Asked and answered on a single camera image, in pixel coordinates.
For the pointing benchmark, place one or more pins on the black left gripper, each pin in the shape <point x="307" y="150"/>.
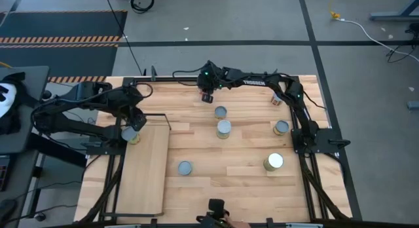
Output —
<point x="137" y="115"/>

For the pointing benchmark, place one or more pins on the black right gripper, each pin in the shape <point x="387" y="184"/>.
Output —
<point x="207" y="79"/>

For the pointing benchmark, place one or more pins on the green leaf-print can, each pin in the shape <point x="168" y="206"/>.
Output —
<point x="128" y="134"/>

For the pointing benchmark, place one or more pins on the pink Mixed Fruit can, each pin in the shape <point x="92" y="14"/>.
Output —
<point x="220" y="112"/>

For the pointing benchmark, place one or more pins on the tall green Orange can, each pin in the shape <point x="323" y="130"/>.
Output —
<point x="223" y="127"/>

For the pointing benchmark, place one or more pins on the low teal can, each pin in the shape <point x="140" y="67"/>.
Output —
<point x="185" y="168"/>

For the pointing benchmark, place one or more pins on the red brick-pattern can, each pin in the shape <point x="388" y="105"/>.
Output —
<point x="276" y="100"/>

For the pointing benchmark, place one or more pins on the green peach-print can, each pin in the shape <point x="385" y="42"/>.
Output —
<point x="281" y="126"/>

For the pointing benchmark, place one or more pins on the yellow-green tin can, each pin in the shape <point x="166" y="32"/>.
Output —
<point x="274" y="160"/>

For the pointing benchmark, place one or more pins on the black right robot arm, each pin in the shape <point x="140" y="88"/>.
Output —
<point x="262" y="82"/>

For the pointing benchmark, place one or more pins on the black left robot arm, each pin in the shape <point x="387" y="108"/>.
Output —
<point x="82" y="90"/>

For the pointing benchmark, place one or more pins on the black hazard-striped floor mat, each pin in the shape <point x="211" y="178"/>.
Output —
<point x="65" y="23"/>
<point x="59" y="61"/>

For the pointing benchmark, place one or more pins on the dark grey desk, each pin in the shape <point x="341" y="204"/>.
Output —
<point x="19" y="175"/>

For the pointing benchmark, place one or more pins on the person's hand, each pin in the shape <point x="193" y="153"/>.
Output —
<point x="237" y="224"/>

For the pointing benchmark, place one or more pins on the black and white bag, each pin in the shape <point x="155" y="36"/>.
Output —
<point x="6" y="97"/>

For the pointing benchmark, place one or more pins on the blue-grey metal desk foot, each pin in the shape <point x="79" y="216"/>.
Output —
<point x="393" y="15"/>

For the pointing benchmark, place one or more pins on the small grey floor box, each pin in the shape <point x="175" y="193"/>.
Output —
<point x="413" y="105"/>

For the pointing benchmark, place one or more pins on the wooden shelf with black frame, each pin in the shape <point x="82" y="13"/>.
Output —
<point x="144" y="169"/>

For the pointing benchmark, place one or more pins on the black aluminium table frame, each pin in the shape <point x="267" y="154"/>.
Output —
<point x="163" y="79"/>

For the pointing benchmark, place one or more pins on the black table-level camera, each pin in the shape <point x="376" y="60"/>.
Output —
<point x="216" y="205"/>

